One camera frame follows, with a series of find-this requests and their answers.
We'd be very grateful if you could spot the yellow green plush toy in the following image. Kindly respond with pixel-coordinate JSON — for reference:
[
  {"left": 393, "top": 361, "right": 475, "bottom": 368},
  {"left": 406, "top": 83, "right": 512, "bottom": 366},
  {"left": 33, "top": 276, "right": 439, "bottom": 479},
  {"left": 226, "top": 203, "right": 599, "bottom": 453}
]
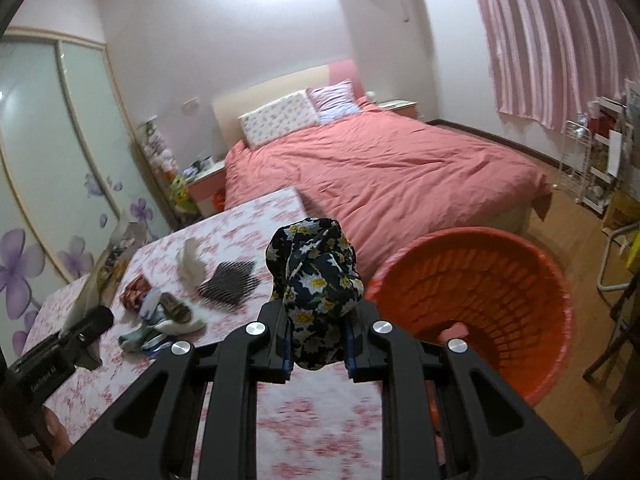
[{"left": 169, "top": 172, "right": 197, "bottom": 214}]

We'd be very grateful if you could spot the pink floral tablecloth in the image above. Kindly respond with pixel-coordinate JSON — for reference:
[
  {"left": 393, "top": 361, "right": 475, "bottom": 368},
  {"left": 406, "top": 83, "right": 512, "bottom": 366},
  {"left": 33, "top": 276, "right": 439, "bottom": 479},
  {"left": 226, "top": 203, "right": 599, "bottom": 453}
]
[{"left": 22, "top": 187, "right": 386, "bottom": 480}]

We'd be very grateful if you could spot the white cloth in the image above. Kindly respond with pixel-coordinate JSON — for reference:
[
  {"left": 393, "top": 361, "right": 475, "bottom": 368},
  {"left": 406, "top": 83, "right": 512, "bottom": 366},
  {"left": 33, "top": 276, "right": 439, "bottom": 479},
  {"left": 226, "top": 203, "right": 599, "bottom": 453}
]
[{"left": 150, "top": 316, "right": 207, "bottom": 337}]

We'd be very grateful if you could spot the cluttered white shelf unit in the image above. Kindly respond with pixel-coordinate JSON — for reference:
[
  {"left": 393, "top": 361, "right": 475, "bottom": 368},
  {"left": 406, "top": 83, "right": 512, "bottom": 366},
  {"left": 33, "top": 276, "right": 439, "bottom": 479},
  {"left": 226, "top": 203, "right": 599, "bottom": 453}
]
[{"left": 580, "top": 77, "right": 640, "bottom": 218}]

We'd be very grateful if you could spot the white tissue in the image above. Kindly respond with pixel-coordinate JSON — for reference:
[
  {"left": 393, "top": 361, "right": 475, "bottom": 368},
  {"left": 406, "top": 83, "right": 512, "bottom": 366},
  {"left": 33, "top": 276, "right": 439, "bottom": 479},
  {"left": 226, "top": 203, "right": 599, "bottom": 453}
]
[{"left": 176, "top": 238, "right": 207, "bottom": 287}]

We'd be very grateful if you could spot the orange plastic basket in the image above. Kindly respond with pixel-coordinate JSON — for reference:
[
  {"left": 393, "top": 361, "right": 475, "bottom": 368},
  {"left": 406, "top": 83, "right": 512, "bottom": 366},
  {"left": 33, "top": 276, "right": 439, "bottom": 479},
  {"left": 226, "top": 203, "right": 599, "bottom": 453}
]
[{"left": 364, "top": 226, "right": 575, "bottom": 408}]

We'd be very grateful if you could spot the bed with red duvet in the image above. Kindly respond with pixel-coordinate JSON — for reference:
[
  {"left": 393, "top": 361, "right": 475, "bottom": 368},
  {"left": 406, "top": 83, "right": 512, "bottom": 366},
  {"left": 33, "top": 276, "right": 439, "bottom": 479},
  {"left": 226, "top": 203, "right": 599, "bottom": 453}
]
[{"left": 212, "top": 59, "right": 553, "bottom": 281}]

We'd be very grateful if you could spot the white wire rack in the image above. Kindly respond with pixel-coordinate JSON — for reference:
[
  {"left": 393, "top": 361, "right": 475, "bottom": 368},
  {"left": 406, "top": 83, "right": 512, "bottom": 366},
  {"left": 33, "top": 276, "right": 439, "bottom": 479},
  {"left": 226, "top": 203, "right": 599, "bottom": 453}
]
[{"left": 557, "top": 120, "right": 596, "bottom": 206}]

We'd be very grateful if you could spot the dark floral cloth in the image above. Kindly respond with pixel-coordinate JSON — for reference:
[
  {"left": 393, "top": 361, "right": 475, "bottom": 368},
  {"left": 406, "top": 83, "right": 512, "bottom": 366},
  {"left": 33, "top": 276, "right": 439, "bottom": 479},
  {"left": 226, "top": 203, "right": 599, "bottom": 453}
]
[{"left": 265, "top": 217, "right": 366, "bottom": 372}]

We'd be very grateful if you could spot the brown strap slipper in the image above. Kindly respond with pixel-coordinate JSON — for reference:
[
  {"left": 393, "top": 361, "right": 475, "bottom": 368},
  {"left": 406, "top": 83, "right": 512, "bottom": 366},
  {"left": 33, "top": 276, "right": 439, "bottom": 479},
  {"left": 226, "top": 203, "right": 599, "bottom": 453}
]
[{"left": 159, "top": 294, "right": 194, "bottom": 324}]

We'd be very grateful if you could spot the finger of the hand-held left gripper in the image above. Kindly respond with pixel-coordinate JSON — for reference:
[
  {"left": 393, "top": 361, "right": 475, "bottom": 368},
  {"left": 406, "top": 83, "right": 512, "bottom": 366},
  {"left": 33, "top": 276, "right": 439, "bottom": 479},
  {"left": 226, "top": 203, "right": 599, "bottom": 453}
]
[
  {"left": 75, "top": 344, "right": 102, "bottom": 372},
  {"left": 59, "top": 306, "right": 116, "bottom": 348}
]

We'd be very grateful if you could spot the pink white nightstand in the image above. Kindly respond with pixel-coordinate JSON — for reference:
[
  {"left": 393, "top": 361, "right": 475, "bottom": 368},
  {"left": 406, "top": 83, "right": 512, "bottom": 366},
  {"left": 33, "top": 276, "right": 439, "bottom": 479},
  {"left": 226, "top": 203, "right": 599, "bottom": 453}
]
[
  {"left": 377, "top": 99, "right": 418, "bottom": 121},
  {"left": 187, "top": 160, "right": 227, "bottom": 218}
]

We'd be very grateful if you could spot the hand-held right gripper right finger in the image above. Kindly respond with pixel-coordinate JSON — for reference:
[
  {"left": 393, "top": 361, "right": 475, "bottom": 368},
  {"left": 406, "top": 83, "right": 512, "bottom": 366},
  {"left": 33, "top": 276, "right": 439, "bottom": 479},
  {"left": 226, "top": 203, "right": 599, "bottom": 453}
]
[{"left": 344, "top": 301, "right": 584, "bottom": 480}]

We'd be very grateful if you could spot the red patterned cloth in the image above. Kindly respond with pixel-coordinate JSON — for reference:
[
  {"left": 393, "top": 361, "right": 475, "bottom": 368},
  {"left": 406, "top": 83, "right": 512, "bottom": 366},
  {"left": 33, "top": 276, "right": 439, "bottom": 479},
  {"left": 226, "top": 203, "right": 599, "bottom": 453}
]
[{"left": 121, "top": 276, "right": 153, "bottom": 309}]

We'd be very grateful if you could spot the bundle of plush toys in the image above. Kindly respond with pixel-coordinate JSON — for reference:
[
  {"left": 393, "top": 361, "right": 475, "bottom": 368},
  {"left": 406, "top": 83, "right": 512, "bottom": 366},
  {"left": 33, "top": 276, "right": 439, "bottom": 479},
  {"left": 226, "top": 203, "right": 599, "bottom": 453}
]
[{"left": 140, "top": 117, "right": 179, "bottom": 181}]

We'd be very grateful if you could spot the yellow box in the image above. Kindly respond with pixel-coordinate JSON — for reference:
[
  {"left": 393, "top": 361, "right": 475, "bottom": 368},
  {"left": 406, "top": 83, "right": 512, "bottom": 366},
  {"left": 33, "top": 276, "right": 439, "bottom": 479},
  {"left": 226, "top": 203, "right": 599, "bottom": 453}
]
[{"left": 602, "top": 189, "right": 640, "bottom": 233}]

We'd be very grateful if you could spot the dark striped cloth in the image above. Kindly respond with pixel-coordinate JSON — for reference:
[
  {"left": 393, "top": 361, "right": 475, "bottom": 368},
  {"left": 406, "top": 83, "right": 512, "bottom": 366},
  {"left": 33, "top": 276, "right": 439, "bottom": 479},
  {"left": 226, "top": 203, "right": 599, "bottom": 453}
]
[{"left": 197, "top": 259, "right": 261, "bottom": 307}]

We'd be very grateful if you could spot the pink striped pillow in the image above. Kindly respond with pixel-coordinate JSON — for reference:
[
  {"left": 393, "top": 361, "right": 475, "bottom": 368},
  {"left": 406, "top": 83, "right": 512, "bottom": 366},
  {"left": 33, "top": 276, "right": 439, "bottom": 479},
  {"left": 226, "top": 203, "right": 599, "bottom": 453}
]
[{"left": 306, "top": 80, "right": 362, "bottom": 125}]

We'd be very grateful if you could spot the dark wooden furniture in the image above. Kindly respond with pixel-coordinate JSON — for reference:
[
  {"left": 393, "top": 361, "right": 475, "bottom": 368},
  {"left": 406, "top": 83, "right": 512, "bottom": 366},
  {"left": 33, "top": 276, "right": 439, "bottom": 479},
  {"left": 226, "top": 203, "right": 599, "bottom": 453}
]
[{"left": 582, "top": 280, "right": 640, "bottom": 421}]

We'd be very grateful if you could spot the pink striped curtain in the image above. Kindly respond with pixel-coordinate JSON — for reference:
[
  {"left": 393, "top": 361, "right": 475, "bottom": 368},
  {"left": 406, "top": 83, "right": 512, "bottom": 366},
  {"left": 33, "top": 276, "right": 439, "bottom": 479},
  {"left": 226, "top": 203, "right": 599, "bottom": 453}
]
[{"left": 462, "top": 0, "right": 640, "bottom": 131}]

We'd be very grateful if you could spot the floral glass sliding wardrobe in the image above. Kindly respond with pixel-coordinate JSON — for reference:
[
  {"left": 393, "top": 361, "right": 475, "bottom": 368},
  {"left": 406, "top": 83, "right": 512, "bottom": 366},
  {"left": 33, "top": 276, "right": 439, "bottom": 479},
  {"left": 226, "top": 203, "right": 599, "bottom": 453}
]
[{"left": 0, "top": 27, "right": 186, "bottom": 366}]

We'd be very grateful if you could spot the white floral pillow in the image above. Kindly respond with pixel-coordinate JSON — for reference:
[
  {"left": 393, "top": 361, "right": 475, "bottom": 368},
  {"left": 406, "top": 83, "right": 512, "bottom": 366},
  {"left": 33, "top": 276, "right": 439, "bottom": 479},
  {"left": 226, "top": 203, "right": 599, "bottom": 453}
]
[{"left": 238, "top": 91, "right": 321, "bottom": 150}]

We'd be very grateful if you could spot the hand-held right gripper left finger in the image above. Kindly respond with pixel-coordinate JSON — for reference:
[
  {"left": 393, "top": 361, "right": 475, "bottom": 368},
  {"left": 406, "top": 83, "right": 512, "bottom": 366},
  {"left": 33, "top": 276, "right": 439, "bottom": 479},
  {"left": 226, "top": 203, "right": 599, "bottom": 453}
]
[{"left": 55, "top": 304, "right": 294, "bottom": 480}]

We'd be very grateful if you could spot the white folding frame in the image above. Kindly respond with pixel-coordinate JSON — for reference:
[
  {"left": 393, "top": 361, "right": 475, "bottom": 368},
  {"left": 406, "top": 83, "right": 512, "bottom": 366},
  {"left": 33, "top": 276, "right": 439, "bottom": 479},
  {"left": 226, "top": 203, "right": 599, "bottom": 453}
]
[{"left": 596, "top": 222, "right": 640, "bottom": 293}]

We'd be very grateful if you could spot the teal sock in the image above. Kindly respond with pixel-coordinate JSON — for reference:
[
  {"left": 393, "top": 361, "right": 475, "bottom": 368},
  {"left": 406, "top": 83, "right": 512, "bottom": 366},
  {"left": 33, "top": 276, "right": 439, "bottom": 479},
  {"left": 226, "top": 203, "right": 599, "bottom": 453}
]
[{"left": 118, "top": 324, "right": 157, "bottom": 354}]

